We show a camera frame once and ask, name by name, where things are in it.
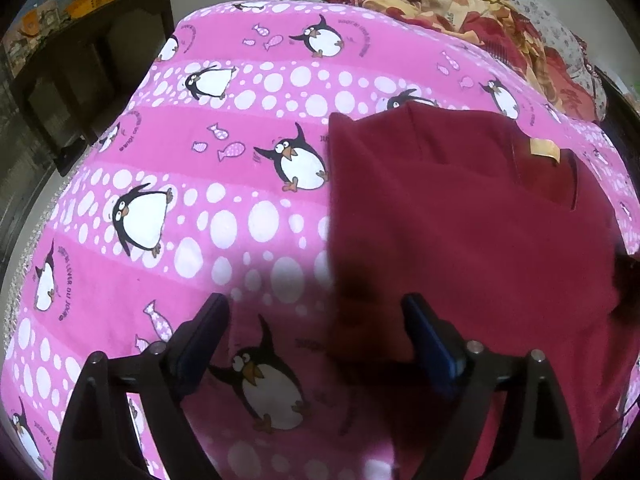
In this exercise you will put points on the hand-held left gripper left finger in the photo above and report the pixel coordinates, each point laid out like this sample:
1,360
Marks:
199,341

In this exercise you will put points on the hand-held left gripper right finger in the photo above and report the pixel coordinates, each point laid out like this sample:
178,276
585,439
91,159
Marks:
431,346

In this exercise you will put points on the maroon garment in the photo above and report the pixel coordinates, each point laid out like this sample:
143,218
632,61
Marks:
475,240

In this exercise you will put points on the pink penguin print bedsheet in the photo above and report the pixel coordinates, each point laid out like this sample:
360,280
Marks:
160,135

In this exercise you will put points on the red yellow crumpled blanket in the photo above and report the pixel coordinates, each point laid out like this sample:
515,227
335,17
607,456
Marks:
552,25

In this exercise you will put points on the yellow basket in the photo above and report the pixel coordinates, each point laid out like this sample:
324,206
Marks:
92,4

